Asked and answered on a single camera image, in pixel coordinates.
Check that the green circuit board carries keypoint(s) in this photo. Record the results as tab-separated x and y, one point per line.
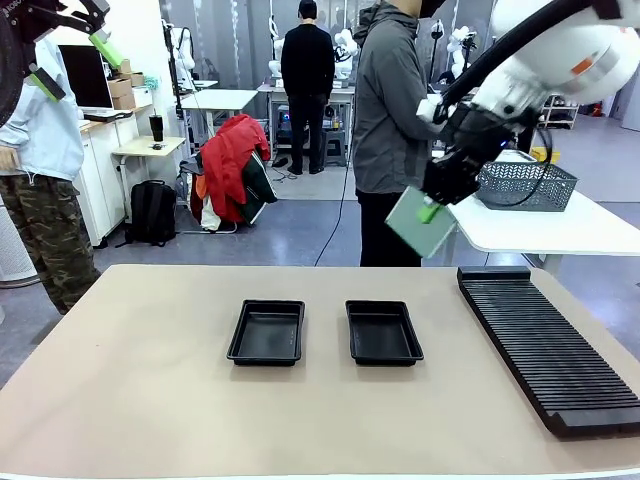
410	230

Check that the red jacket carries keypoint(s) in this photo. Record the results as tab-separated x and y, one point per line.
230	165

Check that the white cabinet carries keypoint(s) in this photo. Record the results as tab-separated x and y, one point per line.
102	165

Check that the grey step stool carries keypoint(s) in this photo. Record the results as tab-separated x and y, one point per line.
334	147

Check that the white storage box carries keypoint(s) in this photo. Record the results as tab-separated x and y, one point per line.
142	97

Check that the black slotted board rack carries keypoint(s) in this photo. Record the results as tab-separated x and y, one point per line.
550	350

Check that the white background table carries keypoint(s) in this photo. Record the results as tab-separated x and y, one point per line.
217	99

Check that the black monitor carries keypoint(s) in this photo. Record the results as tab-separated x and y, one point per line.
82	80

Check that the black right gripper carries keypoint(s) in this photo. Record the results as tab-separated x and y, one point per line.
452	175

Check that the black tumbler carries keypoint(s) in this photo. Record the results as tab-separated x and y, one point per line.
157	127

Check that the small beige table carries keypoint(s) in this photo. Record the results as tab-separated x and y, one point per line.
147	147

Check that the yellow bin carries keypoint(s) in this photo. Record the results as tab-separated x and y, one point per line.
542	154

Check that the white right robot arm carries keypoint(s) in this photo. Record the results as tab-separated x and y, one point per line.
560	45

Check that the person in pale blue jacket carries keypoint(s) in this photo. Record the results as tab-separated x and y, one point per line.
50	150

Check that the black tripod stand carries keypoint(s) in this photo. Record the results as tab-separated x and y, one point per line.
462	55

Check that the black backpack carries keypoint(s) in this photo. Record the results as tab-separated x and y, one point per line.
152	212

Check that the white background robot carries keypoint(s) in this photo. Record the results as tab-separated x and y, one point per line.
276	60
346	55
457	45
182	50

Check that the white air purifier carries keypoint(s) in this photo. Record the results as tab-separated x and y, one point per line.
17	245

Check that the black ESD tray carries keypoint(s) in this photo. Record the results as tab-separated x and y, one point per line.
267	332
382	332

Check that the brown cardboard box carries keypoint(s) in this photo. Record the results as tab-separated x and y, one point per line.
124	102
138	79
126	67
120	87

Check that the grey mesh basket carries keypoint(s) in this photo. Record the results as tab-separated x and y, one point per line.
520	182

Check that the dark green garment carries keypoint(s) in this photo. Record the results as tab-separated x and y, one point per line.
260	185

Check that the white side table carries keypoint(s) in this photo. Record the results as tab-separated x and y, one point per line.
550	230

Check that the black pole stand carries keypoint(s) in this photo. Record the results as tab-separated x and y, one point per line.
172	70

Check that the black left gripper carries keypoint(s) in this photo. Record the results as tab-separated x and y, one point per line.
17	22

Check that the wooden shelf unit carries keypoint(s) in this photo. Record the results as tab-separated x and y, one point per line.
562	112

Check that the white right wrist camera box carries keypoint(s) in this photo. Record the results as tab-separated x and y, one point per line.
427	109

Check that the person in black clothes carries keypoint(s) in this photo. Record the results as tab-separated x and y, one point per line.
307	75

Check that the person in grey jacket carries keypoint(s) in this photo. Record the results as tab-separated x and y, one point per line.
390	110

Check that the pale blue jacket person's hand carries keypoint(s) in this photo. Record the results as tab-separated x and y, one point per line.
8	159

